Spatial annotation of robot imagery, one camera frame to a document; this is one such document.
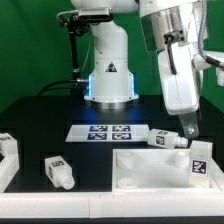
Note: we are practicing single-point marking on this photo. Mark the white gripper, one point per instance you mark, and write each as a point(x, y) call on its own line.
point(181, 91)

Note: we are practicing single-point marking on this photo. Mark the white square tabletop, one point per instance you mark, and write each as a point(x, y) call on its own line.
point(145, 170)

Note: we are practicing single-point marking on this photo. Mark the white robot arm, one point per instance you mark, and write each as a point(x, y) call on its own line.
point(127, 30)

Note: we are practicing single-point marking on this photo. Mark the white U-shaped obstacle fence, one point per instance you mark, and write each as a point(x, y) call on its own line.
point(111, 204)

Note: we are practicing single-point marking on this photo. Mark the white AprilTag base sheet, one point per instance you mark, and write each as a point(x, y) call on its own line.
point(108, 133)

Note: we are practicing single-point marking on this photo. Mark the black camera stand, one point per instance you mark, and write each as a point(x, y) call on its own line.
point(78, 23)

